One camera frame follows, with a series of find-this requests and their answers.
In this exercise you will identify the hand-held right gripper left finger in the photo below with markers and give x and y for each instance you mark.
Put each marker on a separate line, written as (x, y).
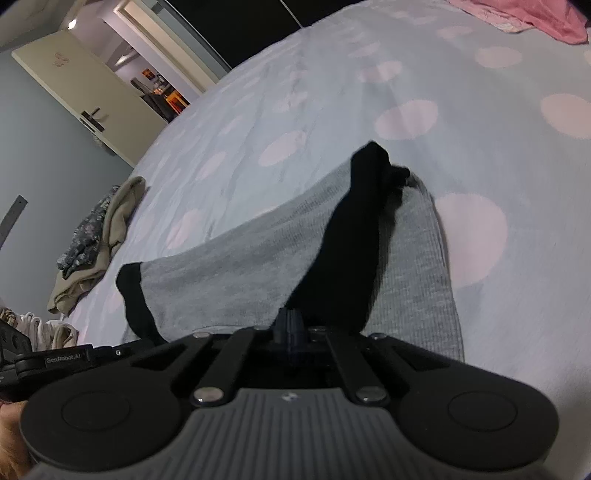
(281, 332)

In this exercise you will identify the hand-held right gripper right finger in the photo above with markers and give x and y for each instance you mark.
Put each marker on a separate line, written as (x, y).
(295, 332)

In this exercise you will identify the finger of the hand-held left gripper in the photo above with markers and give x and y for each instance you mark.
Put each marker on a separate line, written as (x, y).
(120, 352)

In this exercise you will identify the grey shirt with black sleeves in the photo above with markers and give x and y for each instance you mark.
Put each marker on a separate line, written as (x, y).
(240, 267)

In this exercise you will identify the person's left hand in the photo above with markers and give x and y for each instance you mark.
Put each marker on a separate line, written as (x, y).
(9, 438)

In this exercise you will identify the white crumpled garment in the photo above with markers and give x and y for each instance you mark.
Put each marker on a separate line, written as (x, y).
(39, 325)

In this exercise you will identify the small beige garment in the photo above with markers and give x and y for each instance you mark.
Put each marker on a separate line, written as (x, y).
(64, 337)

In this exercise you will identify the dark floral folded garment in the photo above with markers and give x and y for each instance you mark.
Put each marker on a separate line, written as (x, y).
(85, 235)

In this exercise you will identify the beige folded garment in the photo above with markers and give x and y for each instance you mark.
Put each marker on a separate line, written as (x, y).
(122, 207)

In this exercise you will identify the bed with pink dotted sheet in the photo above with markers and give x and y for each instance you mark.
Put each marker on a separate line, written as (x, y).
(323, 92)

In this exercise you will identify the orange stool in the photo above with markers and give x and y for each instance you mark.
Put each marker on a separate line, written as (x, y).
(178, 100)

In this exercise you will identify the cream door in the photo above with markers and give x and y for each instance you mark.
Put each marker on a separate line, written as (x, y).
(83, 83)

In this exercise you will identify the black sliding wardrobe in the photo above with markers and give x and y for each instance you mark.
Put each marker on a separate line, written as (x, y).
(240, 23)

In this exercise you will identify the light pink pillow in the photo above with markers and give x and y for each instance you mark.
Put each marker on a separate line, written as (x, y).
(505, 25)

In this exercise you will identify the beige door frame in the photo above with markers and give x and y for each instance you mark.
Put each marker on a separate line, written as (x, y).
(184, 46)

